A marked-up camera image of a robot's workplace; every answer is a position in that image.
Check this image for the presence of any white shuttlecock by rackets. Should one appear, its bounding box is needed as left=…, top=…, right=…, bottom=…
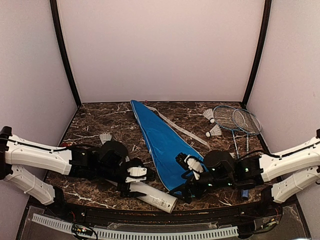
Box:
left=205, top=124, right=222, bottom=138

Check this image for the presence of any black left corner post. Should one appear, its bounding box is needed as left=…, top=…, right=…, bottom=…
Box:
left=49, top=0, right=82, bottom=108

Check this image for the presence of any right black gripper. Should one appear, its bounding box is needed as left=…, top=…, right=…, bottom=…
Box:
left=169, top=170, right=235, bottom=204

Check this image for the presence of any black corner post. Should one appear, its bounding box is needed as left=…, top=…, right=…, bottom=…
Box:
left=49, top=0, right=82, bottom=108
left=240, top=0, right=272, bottom=109

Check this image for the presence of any white slotted cable duct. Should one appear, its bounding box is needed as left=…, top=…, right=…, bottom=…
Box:
left=31, top=213, right=239, bottom=240

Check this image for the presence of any blue badminton racket left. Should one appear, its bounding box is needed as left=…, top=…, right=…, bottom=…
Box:
left=213, top=105, right=239, bottom=158

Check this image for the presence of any black right corner post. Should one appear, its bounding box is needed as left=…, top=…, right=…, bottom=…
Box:
left=240, top=0, right=272, bottom=109

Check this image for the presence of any black front table rail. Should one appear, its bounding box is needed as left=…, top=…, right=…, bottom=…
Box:
left=48, top=202, right=283, bottom=226

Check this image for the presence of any blue racket bag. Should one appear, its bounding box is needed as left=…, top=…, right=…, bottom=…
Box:
left=130, top=100, right=209, bottom=199

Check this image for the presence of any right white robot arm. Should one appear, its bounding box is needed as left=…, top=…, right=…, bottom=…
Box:
left=170, top=135, right=320, bottom=217

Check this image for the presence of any blue badminton racket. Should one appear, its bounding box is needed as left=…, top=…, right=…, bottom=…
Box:
left=232, top=109, right=262, bottom=157
left=213, top=105, right=239, bottom=158

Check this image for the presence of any small circuit board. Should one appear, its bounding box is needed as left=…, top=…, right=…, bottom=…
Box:
left=71, top=224, right=93, bottom=236

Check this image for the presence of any blue badminton racket right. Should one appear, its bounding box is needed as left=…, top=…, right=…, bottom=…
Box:
left=232, top=109, right=262, bottom=157

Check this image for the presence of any red embroidered round pouch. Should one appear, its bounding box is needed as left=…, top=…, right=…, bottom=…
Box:
left=60, top=142, right=73, bottom=148

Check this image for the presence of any white shuttlecock tube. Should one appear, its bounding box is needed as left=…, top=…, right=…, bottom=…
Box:
left=106, top=178, right=179, bottom=214

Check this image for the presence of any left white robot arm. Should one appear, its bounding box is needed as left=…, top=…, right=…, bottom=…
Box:
left=0, top=126, right=155, bottom=218

